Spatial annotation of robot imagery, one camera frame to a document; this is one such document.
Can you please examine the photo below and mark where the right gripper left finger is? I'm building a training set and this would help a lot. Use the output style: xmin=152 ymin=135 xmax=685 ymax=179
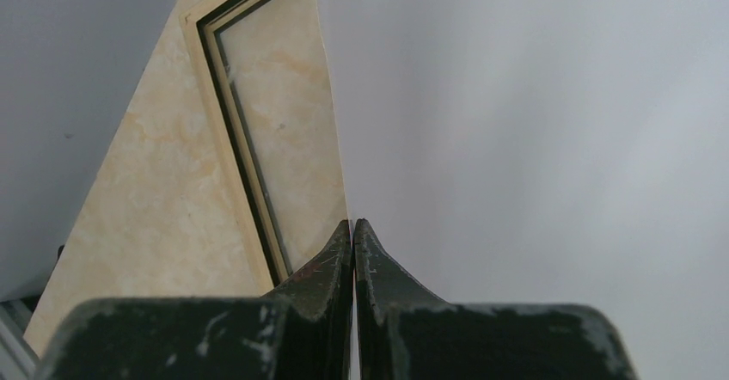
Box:
xmin=35 ymin=220 xmax=353 ymax=379

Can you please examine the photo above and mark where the wooden picture frame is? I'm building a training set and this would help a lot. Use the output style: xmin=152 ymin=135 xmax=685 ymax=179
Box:
xmin=180 ymin=0 xmax=292 ymax=293

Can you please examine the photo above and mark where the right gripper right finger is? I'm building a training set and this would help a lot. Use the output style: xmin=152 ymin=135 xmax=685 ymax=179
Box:
xmin=352 ymin=218 xmax=637 ymax=379

